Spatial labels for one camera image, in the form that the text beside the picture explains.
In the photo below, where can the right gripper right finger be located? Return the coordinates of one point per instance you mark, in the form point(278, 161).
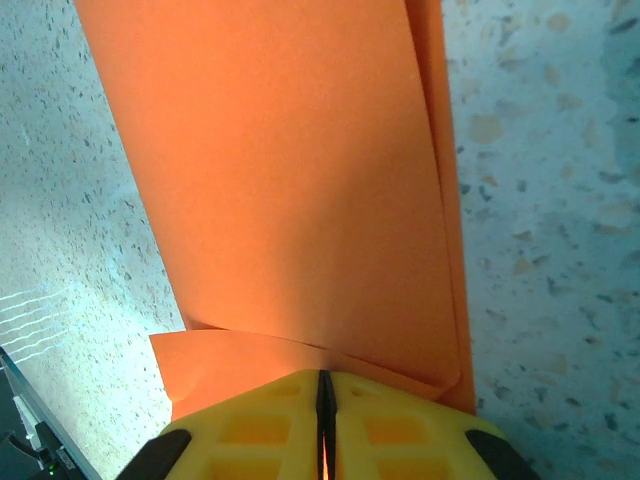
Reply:
point(400, 435)

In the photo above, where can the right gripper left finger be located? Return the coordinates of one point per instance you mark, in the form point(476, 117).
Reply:
point(250, 430)

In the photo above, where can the aluminium frame rail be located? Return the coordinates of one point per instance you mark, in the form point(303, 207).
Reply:
point(47, 415)

